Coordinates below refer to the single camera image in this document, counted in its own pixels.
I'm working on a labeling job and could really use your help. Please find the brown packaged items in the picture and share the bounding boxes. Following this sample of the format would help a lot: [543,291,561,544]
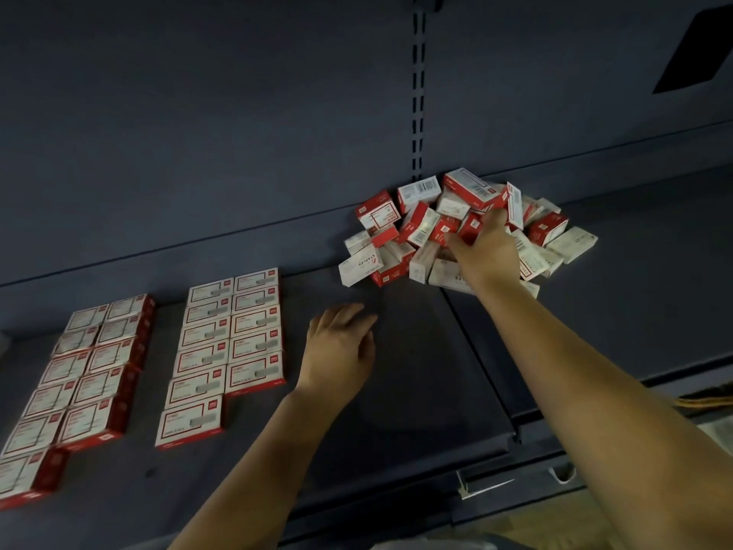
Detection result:
[673,383,733,410]

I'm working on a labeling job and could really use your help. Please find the person's grey clothing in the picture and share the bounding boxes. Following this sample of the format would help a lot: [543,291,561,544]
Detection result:
[378,535,534,550]

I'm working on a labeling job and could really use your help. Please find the person's left hand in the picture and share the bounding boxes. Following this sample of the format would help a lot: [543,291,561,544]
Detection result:
[295,303,379,410]

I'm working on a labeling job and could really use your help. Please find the white paper card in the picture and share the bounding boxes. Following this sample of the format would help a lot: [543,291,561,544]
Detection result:
[456,469,517,502]

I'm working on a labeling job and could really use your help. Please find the clear packaged insoles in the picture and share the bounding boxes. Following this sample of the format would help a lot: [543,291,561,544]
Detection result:
[699,416,733,454]

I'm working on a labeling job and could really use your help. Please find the person's right forearm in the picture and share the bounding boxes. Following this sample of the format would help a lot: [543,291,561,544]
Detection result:
[475,274,733,550]

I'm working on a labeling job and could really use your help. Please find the dark metal shelf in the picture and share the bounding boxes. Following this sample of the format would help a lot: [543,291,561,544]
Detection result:
[0,0,733,550]

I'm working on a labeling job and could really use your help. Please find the person's left forearm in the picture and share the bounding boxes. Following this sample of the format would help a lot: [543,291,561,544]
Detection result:
[170,389,357,550]

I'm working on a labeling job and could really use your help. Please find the person's right hand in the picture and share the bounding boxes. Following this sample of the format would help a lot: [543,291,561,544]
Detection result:
[444,205,522,296]

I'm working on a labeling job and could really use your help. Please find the pile of red white boxes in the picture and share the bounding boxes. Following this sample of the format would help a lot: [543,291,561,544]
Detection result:
[337,166,600,299]

